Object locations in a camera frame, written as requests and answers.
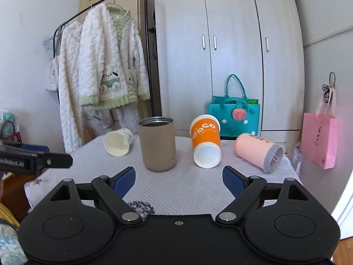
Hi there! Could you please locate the beige steel tumbler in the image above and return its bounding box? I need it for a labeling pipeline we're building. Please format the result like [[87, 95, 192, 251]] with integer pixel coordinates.
[[138, 116, 177, 172]]

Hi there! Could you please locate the white paper cup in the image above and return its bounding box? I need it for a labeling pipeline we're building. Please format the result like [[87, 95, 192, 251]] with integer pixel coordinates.
[[103, 128, 136, 157]]

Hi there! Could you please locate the orange paper cup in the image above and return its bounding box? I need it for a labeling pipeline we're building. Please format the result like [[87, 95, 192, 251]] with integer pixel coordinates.
[[190, 114, 221, 169]]

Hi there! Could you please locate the pink tumbler with grey lid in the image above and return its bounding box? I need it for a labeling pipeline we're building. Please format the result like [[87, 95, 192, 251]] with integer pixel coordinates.
[[235, 133, 284, 174]]

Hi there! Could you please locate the white patterned tablecloth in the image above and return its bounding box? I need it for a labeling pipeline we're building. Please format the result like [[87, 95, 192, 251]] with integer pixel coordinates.
[[24, 136, 298, 216]]

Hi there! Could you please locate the teal tote bag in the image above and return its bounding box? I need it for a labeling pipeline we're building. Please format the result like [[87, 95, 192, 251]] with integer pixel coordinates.
[[207, 74, 260, 138]]

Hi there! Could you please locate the pink paper gift bag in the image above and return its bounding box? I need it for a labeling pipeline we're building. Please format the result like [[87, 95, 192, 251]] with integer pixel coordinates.
[[300, 85, 338, 170]]

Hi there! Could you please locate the white fluffy jacket green trim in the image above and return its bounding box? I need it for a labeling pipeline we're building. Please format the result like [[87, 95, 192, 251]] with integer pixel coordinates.
[[78, 3, 150, 109]]

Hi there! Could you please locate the white fluffy robe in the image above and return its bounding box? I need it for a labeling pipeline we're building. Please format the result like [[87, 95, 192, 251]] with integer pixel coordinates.
[[58, 22, 84, 154]]

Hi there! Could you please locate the white three-door wardrobe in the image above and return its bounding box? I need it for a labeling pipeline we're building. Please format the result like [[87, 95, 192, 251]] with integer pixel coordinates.
[[154, 0, 304, 151]]

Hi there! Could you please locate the black clothes rack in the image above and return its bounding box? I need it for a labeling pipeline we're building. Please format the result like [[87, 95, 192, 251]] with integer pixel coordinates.
[[50, 0, 156, 115]]

